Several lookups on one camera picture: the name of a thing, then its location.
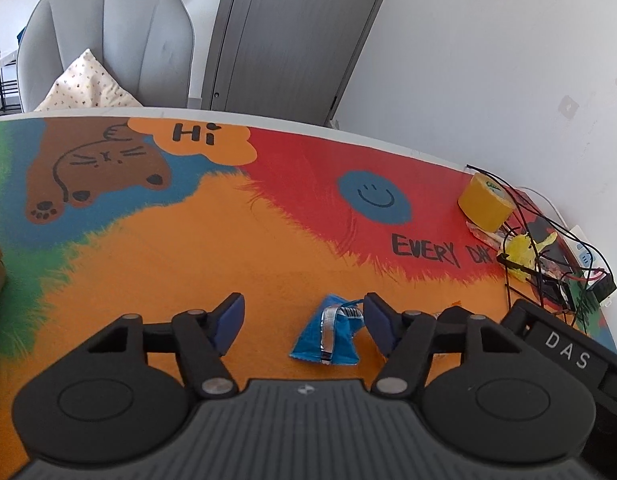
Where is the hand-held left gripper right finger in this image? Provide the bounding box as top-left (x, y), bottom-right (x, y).
top-left (362, 292), bottom-right (520, 402)

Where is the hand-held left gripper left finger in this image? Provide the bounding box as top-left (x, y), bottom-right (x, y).
top-left (86, 292), bottom-right (247, 402)

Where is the blue silver snack packet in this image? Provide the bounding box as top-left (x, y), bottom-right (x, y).
top-left (288, 296), bottom-right (365, 366)

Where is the black power adapter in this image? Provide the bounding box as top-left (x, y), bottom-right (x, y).
top-left (583, 272), bottom-right (617, 304)

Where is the colourful cartoon table mat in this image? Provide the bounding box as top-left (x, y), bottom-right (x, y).
top-left (0, 116), bottom-right (617, 480)

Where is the black bar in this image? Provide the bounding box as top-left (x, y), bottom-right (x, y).
top-left (497, 252), bottom-right (540, 282)

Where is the white power strip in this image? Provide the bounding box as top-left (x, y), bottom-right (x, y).
top-left (563, 225), bottom-right (602, 269)

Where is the yellow plastic bag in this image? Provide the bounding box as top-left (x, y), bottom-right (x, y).
top-left (503, 230), bottom-right (559, 274)

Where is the yellow tape roll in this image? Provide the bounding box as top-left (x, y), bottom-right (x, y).
top-left (457, 172), bottom-right (514, 234)

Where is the white dotted pillow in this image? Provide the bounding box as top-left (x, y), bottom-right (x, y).
top-left (33, 48), bottom-right (144, 113)

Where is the grey door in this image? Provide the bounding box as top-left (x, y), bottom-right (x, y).
top-left (201, 0), bottom-right (402, 126)

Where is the grey chair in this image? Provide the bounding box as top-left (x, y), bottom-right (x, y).
top-left (16, 0), bottom-right (196, 113)

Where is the black metal rack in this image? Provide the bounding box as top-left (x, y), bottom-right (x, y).
top-left (0, 50), bottom-right (20, 117)

